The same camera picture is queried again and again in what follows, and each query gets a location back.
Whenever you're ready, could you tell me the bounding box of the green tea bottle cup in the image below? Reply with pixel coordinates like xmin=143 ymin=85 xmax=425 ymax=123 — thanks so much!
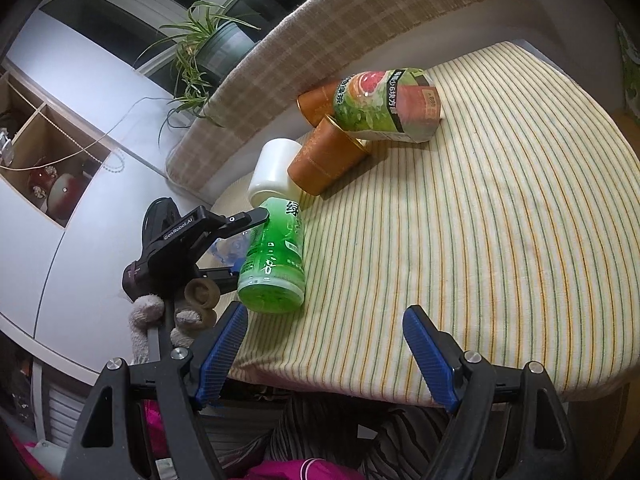
xmin=238 ymin=197 xmax=306 ymax=314

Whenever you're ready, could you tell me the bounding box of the white plastic cup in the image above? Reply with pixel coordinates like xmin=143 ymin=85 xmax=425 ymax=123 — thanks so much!
xmin=247 ymin=138 xmax=302 ymax=207

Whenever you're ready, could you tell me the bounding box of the copper cup in middle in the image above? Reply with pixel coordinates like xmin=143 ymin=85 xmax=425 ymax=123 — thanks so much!
xmin=288 ymin=115 xmax=369 ymax=196

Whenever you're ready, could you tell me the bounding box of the copper cup near backrest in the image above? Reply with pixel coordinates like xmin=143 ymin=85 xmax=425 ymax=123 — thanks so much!
xmin=296 ymin=80 xmax=340 ymax=127

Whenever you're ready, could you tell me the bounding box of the grapefruit label bottle cup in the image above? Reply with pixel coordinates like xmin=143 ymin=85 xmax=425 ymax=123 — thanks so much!
xmin=332 ymin=67 xmax=442 ymax=143

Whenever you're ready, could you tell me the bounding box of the gloved left hand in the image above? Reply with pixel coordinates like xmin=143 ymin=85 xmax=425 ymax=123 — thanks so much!
xmin=128 ymin=278 xmax=221 ymax=364

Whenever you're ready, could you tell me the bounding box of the blue orange cut bottle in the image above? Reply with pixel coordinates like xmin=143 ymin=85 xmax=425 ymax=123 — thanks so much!
xmin=207 ymin=232 xmax=250 ymax=268

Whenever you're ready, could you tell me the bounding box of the red white ornament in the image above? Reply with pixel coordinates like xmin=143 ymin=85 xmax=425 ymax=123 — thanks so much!
xmin=27 ymin=166 xmax=89 ymax=222

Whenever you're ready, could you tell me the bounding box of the potted spider plant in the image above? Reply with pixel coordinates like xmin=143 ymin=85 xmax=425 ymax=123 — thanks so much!
xmin=146 ymin=0 xmax=258 ymax=128

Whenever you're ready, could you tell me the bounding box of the plaid sofa backrest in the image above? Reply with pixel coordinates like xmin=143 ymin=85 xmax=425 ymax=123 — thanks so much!
xmin=166 ymin=0 xmax=486 ymax=193

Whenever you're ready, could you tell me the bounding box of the white string cable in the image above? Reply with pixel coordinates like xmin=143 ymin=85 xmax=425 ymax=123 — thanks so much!
xmin=0 ymin=77 xmax=172 ymax=174

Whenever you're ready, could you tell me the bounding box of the wooden wall shelf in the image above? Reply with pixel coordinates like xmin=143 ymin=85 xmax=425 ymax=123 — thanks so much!
xmin=1 ymin=70 xmax=111 ymax=226

